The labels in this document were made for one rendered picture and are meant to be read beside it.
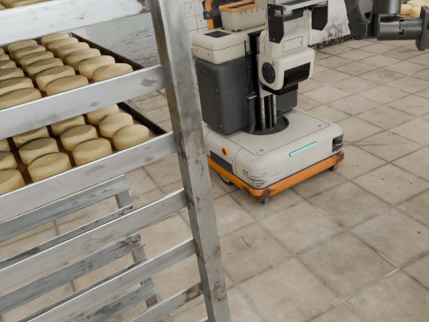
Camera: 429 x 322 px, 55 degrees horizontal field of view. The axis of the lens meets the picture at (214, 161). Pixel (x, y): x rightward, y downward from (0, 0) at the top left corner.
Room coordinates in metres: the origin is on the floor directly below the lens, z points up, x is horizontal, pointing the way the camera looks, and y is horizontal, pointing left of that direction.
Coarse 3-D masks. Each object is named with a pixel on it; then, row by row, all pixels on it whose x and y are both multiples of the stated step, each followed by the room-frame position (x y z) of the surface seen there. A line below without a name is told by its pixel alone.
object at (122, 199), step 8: (120, 200) 0.86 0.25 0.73; (128, 200) 0.87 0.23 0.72; (120, 208) 0.86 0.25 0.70; (136, 232) 0.87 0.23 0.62; (136, 256) 0.86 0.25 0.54; (144, 256) 0.87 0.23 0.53; (144, 280) 0.86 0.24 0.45; (152, 296) 0.86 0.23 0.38; (152, 304) 0.86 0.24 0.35; (160, 320) 0.87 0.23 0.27
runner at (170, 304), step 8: (200, 280) 0.49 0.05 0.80; (184, 288) 0.50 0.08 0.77; (192, 288) 0.48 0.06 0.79; (200, 288) 0.48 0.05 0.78; (176, 296) 0.46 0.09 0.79; (184, 296) 0.47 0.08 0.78; (192, 296) 0.48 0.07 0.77; (160, 304) 0.45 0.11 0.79; (168, 304) 0.46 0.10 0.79; (176, 304) 0.46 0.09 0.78; (184, 304) 0.47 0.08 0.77; (144, 312) 0.44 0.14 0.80; (152, 312) 0.44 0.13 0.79; (160, 312) 0.45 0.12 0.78; (168, 312) 0.45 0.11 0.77; (128, 320) 0.43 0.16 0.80; (136, 320) 0.43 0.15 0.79; (144, 320) 0.44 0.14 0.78; (152, 320) 0.44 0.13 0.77
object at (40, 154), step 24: (72, 120) 0.59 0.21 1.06; (96, 120) 0.60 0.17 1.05; (120, 120) 0.56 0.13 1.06; (0, 144) 0.54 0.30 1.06; (24, 144) 0.52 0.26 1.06; (48, 144) 0.51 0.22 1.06; (72, 144) 0.52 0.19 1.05; (96, 144) 0.49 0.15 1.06; (120, 144) 0.50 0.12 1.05; (0, 168) 0.47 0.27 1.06; (24, 168) 0.49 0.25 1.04; (48, 168) 0.44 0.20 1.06; (0, 192) 0.41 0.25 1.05
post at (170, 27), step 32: (160, 0) 0.46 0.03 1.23; (160, 32) 0.47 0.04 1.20; (160, 64) 0.48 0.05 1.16; (192, 64) 0.47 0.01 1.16; (192, 96) 0.47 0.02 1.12; (192, 128) 0.47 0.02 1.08; (192, 160) 0.46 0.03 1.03; (192, 192) 0.46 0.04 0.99; (192, 224) 0.48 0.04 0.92; (224, 288) 0.47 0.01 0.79; (224, 320) 0.47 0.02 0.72
